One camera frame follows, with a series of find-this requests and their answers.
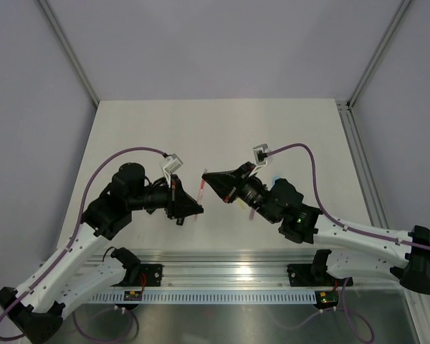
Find aluminium frame post right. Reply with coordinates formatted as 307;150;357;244
346;0;415;110

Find white slotted cable duct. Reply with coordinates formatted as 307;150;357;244
87;290;317;305

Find aluminium frame post left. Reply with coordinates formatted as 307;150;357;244
36;0;100;108

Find aluminium mounting rail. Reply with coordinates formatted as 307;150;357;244
67;249;422;287

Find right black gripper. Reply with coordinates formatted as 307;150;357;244
203;163;279;226

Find aluminium side rail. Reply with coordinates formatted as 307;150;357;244
335;100;389;229

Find thin red pen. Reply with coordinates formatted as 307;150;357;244
194;179;205;221

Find aluminium frame post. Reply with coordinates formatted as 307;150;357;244
346;0;415;110
36;0;100;108

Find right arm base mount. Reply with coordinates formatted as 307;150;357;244
287;264;345;310

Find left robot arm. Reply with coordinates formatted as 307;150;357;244
0;163;204;343

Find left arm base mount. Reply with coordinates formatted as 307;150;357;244
121;263;164;312

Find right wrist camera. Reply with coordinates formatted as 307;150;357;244
252;143;270;171

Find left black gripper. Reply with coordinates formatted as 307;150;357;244
128;173;204;219

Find yellow highlighter pen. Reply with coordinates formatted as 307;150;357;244
238;200;247;209

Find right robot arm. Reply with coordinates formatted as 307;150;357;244
202;162;430;295

